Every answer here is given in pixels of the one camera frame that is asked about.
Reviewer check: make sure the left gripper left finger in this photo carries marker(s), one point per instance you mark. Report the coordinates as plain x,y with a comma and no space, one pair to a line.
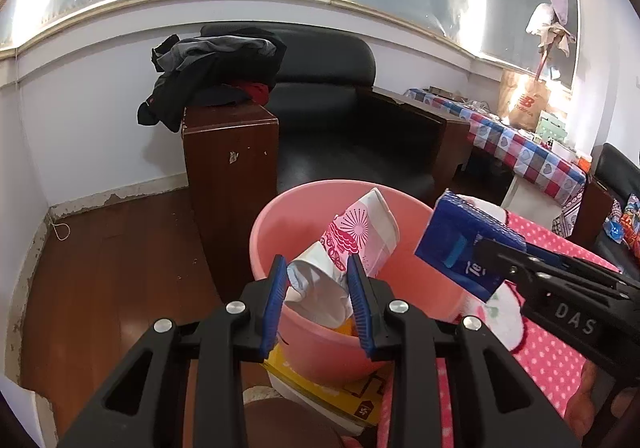
142,403

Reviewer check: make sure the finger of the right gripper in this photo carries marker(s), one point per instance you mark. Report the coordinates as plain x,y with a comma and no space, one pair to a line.
492,253
525,259

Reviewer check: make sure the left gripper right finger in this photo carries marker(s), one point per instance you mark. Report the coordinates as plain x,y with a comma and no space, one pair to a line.
494,402

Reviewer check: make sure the blue tissue pack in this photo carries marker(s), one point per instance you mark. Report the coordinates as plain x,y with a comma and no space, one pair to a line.
449,240

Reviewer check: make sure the white pink paper bag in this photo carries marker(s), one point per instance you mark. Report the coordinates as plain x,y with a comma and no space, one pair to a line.
318,283

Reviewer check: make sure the blue toy on armchair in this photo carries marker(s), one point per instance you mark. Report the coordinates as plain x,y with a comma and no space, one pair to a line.
613,229

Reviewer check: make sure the yellow cardboard box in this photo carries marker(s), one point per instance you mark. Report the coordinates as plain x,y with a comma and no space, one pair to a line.
352,407

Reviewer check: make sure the colourful comic cushion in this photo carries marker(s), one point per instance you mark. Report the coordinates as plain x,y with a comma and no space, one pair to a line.
630,221

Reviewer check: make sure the orange box on table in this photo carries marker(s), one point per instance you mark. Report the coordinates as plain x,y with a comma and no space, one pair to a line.
584,163

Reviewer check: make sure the black leather armchair right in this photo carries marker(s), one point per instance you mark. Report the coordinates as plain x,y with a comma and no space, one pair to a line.
612,181

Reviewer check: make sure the plaid tablecloth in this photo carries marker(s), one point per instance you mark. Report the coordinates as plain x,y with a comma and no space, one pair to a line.
551,176

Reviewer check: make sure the pink plastic basin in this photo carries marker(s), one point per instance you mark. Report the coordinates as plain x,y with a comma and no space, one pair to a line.
315,226

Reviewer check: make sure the green white box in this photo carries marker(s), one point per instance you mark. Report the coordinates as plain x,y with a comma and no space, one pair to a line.
550,128

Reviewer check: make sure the dark wooden sofa armrest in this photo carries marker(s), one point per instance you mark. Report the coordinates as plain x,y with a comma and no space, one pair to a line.
425,138

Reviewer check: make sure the brown paper shopping bag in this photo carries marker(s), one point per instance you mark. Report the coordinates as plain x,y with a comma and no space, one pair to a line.
521,100

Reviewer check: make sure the dark wooden side cabinet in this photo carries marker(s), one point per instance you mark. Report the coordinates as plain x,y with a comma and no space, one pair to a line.
231,156

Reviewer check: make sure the black leather sofa left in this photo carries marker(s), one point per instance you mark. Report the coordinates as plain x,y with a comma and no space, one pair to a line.
324,132

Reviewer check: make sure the wooden coat stand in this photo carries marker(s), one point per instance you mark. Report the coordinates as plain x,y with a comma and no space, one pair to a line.
548,22

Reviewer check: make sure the dark clothes pile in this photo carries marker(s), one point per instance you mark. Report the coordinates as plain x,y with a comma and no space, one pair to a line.
235,68

